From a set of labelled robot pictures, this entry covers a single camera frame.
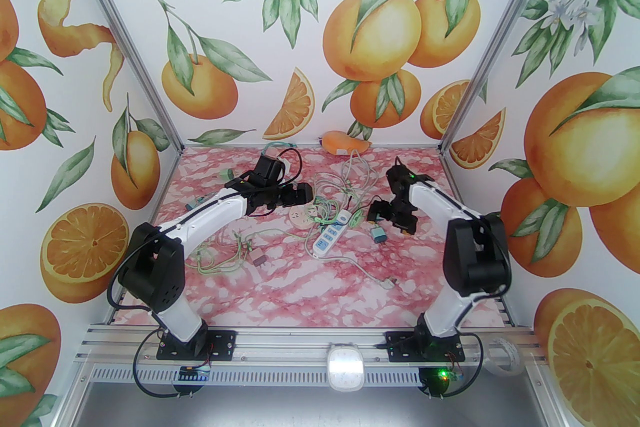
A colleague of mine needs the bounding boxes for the white power strip blue sockets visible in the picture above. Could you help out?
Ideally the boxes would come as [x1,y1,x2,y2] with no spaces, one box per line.
[312,209,353,258]

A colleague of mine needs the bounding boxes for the white lamp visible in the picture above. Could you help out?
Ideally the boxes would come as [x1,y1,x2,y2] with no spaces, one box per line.
[327,343,364,391]

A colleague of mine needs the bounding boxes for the clear tape roll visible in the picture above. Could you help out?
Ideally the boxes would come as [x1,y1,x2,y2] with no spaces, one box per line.
[482,337,525,374]

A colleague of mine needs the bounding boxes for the thick green cable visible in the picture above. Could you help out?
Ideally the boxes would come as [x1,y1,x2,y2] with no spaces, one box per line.
[306,195,366,229]

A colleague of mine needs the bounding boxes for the teal multi-head cable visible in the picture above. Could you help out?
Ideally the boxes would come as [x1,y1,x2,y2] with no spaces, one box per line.
[257,141,301,155]

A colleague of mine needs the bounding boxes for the white power strip cable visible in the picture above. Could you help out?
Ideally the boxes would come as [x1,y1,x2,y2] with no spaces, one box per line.
[315,255,399,290]

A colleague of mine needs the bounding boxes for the thin light green cable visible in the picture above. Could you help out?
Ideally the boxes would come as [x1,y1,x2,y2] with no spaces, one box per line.
[195,227,311,275]

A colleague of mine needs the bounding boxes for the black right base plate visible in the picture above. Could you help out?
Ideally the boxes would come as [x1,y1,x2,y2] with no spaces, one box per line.
[387,330,466,363]

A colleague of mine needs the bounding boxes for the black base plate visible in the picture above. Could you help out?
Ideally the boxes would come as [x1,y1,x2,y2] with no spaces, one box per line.
[387,330,466,363]
[156,330,237,360]

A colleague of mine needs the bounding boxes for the aluminium rail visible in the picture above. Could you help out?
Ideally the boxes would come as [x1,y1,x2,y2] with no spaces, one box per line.
[75,322,546,388]

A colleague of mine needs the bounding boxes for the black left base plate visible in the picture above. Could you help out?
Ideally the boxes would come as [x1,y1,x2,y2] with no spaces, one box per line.
[156,330,237,360]

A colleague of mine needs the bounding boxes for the aluminium frame post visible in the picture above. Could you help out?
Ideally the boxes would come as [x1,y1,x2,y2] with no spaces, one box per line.
[436,0,576,155]
[59,0,185,155]

